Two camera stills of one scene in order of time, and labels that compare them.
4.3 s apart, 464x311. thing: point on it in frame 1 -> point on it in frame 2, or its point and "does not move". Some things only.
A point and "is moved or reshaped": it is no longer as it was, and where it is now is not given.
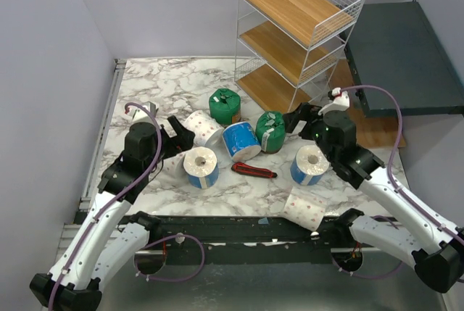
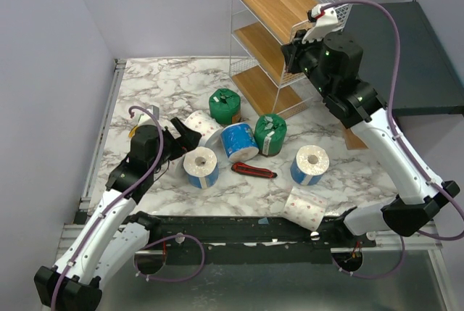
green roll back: [225, 106] does not move
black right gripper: [302, 119] -> [291, 56]
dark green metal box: [392, 46] does not move
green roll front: [270, 131] does not move
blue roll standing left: [201, 165] does not move
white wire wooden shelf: [293, 22] is moved or reshaped
